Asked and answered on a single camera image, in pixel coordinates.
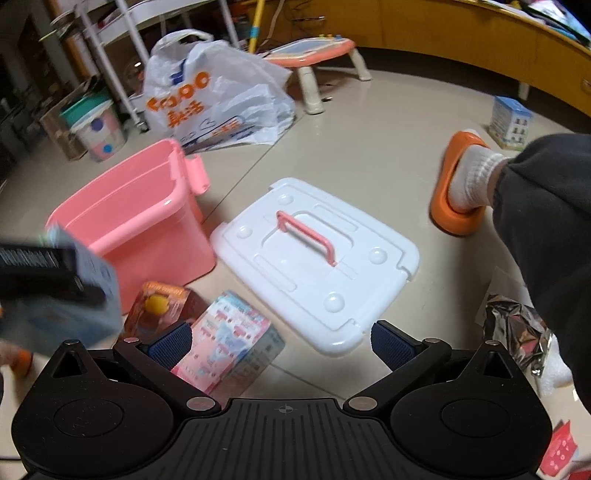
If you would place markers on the pink plastic storage box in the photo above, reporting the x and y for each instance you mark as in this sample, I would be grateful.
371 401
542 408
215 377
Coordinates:
152 230

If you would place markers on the orange toy box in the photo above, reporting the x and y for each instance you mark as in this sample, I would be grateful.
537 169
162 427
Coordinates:
157 307

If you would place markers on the clear glass globe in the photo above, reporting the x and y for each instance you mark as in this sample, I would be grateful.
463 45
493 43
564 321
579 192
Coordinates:
136 76

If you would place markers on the yellow toy mop stick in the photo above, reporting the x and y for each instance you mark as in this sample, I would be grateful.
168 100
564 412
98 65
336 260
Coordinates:
256 25

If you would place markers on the pink toy drawing board table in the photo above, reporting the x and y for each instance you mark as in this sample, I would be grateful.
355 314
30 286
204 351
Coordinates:
309 50

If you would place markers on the person's leg in dark pants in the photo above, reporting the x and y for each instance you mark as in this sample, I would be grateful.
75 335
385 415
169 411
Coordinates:
549 240

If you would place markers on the white paper sheet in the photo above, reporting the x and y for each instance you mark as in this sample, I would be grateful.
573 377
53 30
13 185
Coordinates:
505 284

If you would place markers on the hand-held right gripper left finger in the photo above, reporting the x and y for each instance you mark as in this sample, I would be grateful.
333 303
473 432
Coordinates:
171 344

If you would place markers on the light blue cardboard box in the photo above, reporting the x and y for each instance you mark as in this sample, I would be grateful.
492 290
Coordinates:
51 325

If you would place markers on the white rolling cart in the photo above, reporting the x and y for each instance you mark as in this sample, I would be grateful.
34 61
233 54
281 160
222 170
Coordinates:
131 55

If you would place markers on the red patterned box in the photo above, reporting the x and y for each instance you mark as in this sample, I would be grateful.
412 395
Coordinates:
561 452

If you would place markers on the white crumpled wrap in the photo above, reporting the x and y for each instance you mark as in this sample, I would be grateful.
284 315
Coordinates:
556 369

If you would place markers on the silver foil bag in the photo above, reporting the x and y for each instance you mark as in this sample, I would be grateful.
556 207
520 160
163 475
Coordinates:
517 332

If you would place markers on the person's white sock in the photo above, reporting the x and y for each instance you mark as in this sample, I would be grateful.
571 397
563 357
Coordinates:
475 180

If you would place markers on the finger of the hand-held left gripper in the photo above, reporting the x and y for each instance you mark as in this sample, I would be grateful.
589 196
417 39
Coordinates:
41 277

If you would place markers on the yellow wooden cabinet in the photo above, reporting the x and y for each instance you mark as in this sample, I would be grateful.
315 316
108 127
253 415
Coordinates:
461 32

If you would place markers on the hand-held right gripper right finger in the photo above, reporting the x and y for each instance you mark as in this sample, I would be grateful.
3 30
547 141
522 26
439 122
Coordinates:
392 346

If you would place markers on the green plastic basin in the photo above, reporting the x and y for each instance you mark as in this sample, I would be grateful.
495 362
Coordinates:
85 106

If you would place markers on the brown cardboard box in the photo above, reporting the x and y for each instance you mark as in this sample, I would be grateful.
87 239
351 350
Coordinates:
55 122

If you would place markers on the polka dot trash bin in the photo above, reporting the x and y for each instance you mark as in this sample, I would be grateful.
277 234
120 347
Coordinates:
104 138

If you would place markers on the white printed plastic bag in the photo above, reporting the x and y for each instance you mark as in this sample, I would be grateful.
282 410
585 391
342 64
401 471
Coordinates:
217 97

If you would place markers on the pink patterned toy box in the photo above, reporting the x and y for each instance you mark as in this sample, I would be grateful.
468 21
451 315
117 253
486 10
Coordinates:
231 337

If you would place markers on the small blue white house box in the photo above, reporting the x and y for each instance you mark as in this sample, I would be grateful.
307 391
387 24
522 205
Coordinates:
508 122

